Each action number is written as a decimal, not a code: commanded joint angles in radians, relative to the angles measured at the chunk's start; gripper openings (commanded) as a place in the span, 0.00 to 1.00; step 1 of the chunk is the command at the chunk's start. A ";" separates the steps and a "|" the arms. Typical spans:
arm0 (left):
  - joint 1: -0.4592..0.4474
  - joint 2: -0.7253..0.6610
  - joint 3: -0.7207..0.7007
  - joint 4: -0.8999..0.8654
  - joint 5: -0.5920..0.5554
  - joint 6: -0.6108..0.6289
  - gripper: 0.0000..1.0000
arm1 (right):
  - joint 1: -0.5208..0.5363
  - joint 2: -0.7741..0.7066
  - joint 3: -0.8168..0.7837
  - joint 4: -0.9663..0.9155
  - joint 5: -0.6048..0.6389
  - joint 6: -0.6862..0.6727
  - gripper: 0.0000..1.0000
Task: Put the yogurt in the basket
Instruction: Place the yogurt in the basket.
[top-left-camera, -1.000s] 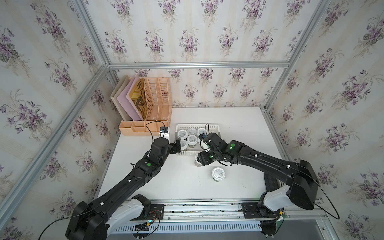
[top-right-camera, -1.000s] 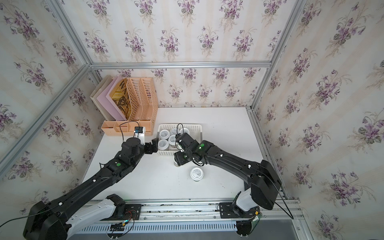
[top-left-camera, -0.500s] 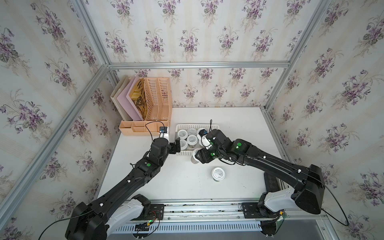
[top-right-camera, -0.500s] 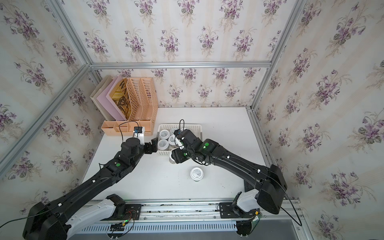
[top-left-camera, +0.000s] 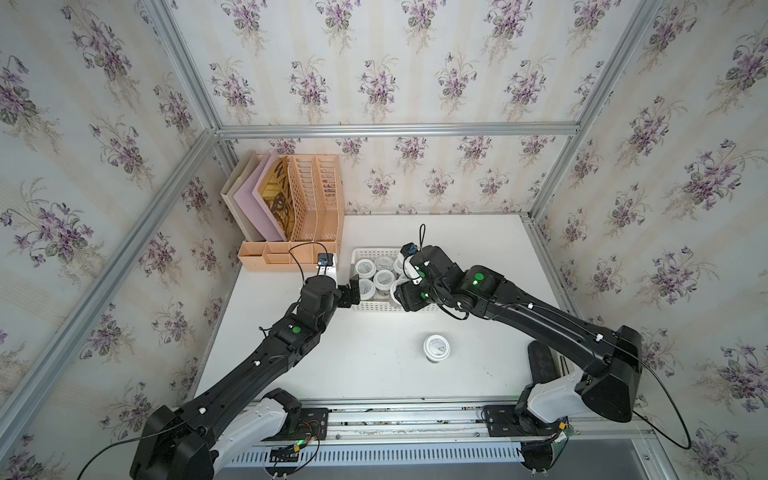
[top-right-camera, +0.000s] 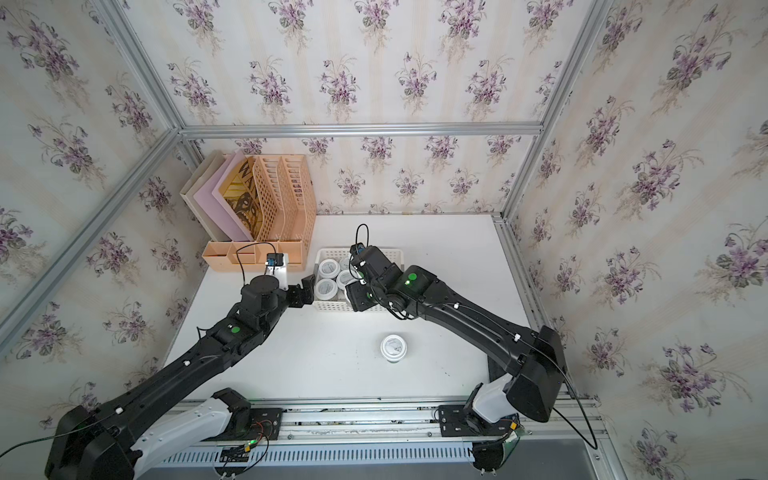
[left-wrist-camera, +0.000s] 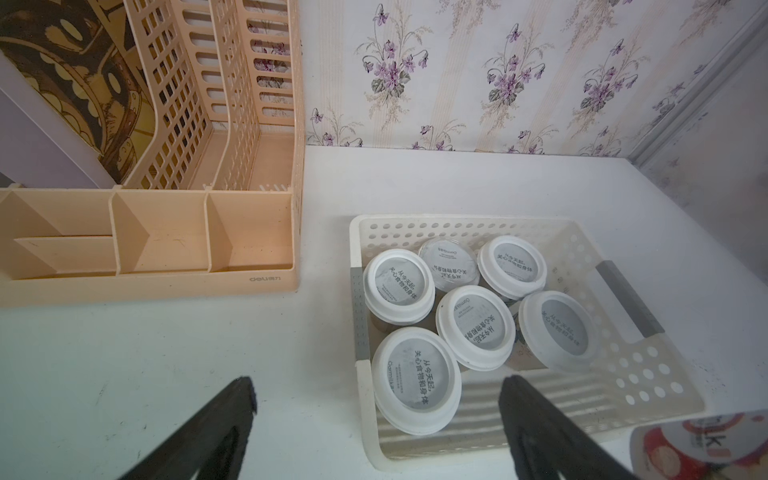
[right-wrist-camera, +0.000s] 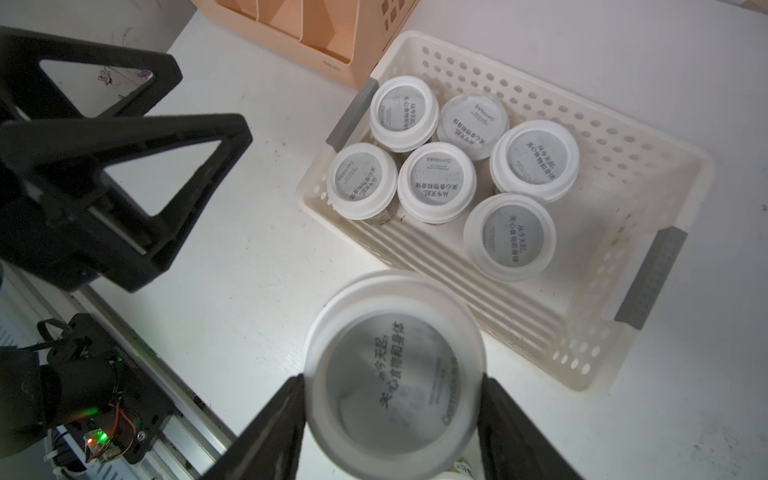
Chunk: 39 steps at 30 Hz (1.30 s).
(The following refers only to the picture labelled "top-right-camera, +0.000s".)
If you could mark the yellow black patterned book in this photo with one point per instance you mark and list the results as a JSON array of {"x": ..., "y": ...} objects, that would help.
[{"x": 237, "y": 193}]

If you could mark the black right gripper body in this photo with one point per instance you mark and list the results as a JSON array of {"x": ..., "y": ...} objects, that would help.
[{"x": 360, "y": 296}]

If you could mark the peach plastic file organizer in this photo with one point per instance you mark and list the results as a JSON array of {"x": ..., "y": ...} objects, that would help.
[{"x": 288, "y": 204}]

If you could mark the yogurt cup front row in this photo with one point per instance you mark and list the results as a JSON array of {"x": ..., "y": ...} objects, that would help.
[
  {"x": 393, "y": 348},
  {"x": 326, "y": 289},
  {"x": 345, "y": 278}
]

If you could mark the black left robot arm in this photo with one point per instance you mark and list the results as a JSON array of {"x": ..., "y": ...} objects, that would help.
[{"x": 112, "y": 441}]

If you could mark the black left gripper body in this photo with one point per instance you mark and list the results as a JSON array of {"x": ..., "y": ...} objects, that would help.
[{"x": 294, "y": 299}]

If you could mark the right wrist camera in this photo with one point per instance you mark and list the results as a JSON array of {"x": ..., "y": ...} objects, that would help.
[{"x": 368, "y": 261}]

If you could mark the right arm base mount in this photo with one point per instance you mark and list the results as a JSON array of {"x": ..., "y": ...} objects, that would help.
[{"x": 456, "y": 421}]

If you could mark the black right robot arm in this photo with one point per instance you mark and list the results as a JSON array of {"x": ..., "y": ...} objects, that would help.
[{"x": 533, "y": 361}]

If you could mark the aluminium rail frame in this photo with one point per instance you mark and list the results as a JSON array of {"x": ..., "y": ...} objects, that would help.
[{"x": 390, "y": 432}]

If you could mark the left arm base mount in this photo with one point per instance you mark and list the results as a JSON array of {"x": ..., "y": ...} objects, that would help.
[{"x": 258, "y": 420}]

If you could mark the beige folder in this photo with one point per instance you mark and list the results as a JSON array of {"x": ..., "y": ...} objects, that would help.
[{"x": 193, "y": 193}]

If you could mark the white plastic basket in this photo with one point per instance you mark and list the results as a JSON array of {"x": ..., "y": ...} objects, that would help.
[{"x": 340, "y": 303}]

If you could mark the pink folder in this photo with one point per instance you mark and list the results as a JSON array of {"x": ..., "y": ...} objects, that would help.
[{"x": 214, "y": 208}]

